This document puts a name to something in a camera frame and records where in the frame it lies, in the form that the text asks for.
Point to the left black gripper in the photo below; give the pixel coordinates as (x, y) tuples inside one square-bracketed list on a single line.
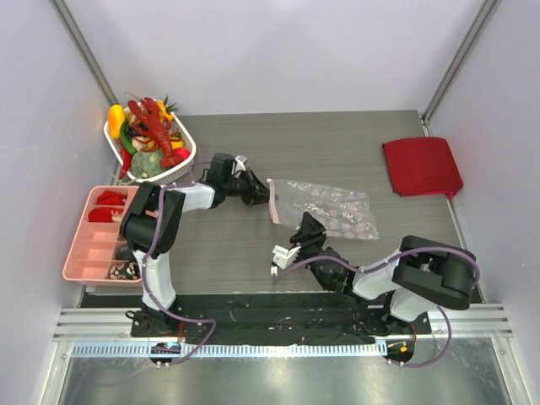
[(256, 192)]

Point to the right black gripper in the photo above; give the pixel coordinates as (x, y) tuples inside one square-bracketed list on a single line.
[(307, 244)]

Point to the clear zip top bag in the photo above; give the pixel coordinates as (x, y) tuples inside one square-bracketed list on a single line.
[(344, 213)]

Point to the red plastic lobster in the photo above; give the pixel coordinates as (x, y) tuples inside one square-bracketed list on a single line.
[(147, 112)]

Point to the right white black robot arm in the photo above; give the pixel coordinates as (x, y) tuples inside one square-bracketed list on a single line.
[(391, 294)]

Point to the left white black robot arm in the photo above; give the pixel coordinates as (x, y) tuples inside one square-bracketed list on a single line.
[(150, 226)]

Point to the red toy apple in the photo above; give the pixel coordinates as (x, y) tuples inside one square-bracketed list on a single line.
[(184, 153)]

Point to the white plastic basket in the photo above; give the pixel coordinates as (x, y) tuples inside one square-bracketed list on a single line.
[(169, 175)]

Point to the green toy pumpkin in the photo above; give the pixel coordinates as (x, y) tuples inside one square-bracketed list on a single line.
[(147, 164)]

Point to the beige toy garlic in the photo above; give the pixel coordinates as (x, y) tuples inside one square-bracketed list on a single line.
[(137, 144)]

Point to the red toy chili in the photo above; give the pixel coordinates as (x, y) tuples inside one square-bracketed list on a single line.
[(126, 162)]

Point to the green toy chili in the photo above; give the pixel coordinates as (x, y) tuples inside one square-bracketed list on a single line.
[(126, 142)]

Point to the black toy grapes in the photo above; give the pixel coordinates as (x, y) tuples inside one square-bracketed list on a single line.
[(133, 131)]

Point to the red folded cloth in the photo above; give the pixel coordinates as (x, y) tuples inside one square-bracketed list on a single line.
[(422, 166)]

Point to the yellow orange toy pepper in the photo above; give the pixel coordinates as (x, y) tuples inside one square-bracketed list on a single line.
[(116, 117)]

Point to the red felt pieces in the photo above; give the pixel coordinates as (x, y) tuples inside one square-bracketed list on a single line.
[(108, 208)]

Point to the pink compartment tray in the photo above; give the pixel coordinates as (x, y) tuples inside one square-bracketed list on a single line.
[(94, 245)]

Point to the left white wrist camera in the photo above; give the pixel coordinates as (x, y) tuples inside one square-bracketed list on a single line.
[(240, 163)]

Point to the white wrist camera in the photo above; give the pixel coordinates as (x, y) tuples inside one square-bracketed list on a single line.
[(283, 255), (240, 163)]

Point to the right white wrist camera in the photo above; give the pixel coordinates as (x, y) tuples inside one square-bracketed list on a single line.
[(283, 255)]

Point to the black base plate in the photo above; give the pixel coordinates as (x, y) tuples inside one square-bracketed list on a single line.
[(276, 319)]

